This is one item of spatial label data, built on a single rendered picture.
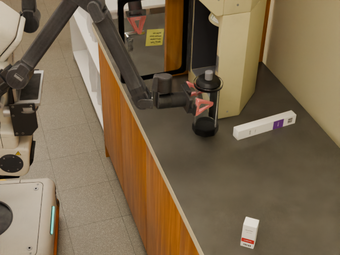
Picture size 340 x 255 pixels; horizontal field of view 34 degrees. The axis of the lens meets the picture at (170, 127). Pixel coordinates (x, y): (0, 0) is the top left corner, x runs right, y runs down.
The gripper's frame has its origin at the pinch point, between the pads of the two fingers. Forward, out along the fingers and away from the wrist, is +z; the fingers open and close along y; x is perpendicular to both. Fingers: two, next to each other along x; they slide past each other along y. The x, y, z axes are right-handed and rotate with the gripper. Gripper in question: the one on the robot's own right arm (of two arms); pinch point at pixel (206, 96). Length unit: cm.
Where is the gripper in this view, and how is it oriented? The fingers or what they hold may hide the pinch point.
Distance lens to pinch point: 212.0
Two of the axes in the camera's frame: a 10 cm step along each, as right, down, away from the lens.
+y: -3.1, -6.0, 7.4
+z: 9.5, -1.0, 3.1
